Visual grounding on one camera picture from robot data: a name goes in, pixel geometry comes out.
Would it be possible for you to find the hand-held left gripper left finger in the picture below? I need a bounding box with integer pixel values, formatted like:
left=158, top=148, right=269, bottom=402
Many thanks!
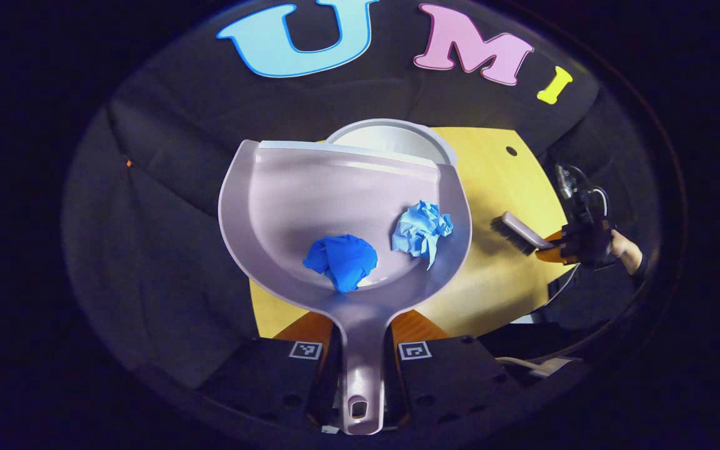
left=197, top=311, right=343, bottom=435

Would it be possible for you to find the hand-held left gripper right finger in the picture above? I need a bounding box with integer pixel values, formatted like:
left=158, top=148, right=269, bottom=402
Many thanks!
left=384, top=309, right=523, bottom=432

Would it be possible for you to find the small pink broom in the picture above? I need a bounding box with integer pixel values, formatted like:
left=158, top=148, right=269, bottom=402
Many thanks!
left=490, top=211, right=558, bottom=257

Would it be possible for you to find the light blue paper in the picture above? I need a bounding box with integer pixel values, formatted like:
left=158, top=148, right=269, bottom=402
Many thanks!
left=391, top=200, right=454, bottom=271

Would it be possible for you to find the dark blue paper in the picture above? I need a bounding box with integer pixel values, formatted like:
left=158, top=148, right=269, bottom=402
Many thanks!
left=302, top=234, right=379, bottom=294

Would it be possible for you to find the small pink dustpan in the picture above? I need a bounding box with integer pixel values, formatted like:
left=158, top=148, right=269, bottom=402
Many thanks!
left=217, top=139, right=473, bottom=436

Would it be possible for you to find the white garbage bin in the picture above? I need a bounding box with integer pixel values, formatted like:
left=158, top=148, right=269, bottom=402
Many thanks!
left=324, top=118, right=459, bottom=168

